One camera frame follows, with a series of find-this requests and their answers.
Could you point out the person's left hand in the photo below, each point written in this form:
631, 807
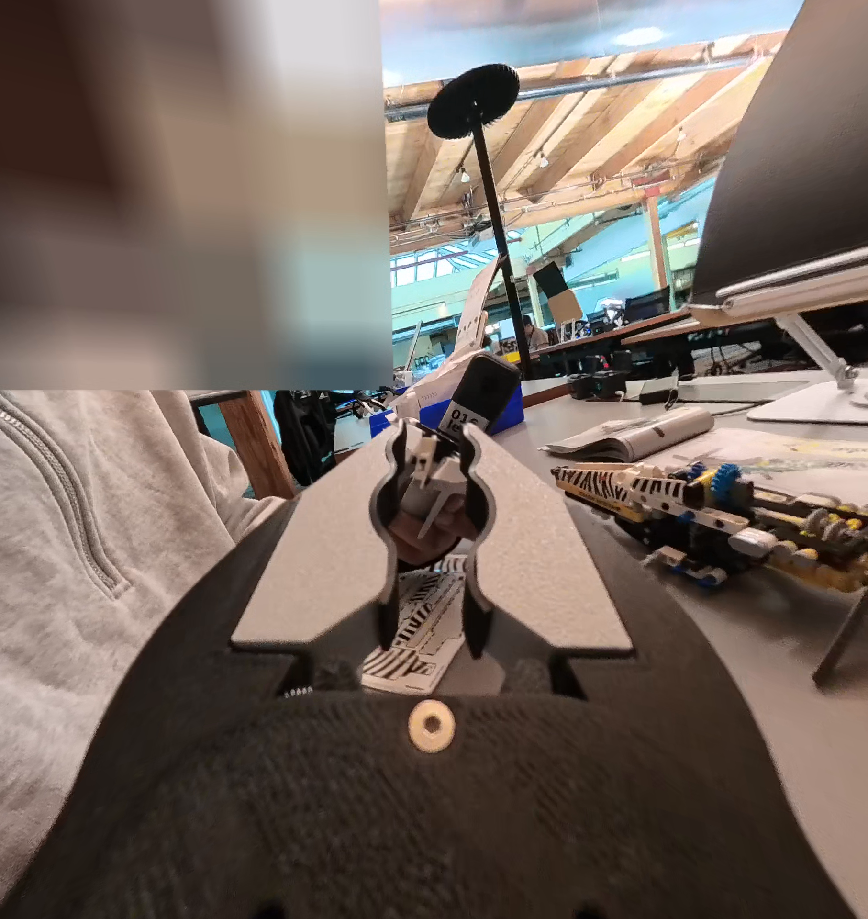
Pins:
427, 538

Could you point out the lego instruction booklet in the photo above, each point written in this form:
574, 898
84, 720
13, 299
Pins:
635, 438

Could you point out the zebra striped lego helicopter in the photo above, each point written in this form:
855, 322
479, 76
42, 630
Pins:
692, 502

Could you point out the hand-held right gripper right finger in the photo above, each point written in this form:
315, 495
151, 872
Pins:
549, 574

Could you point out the wooden support post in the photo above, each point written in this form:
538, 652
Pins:
258, 445

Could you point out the person's left forearm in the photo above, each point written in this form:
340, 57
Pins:
254, 517

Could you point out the zebra sticker sheet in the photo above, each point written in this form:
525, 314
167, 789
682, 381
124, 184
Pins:
412, 632

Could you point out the black hanging jacket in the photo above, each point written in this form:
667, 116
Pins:
305, 438

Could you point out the black pole with round disc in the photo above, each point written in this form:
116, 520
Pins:
473, 97

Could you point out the small black box device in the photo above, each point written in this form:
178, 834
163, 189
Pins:
610, 384
583, 386

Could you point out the black power adapter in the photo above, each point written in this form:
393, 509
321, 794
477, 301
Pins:
658, 391

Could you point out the black and beige panel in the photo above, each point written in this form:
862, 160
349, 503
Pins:
552, 283

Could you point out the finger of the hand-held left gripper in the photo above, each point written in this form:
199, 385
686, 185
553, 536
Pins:
419, 463
445, 481

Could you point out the black computer monitor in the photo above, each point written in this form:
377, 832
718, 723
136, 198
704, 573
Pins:
648, 301

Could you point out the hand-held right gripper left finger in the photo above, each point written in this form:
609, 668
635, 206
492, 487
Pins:
312, 567

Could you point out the silver monitor stand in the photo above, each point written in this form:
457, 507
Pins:
821, 402

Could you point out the person's grey hoodie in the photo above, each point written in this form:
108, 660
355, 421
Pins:
82, 538

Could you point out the blue plastic bin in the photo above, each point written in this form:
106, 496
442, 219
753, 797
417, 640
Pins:
502, 413

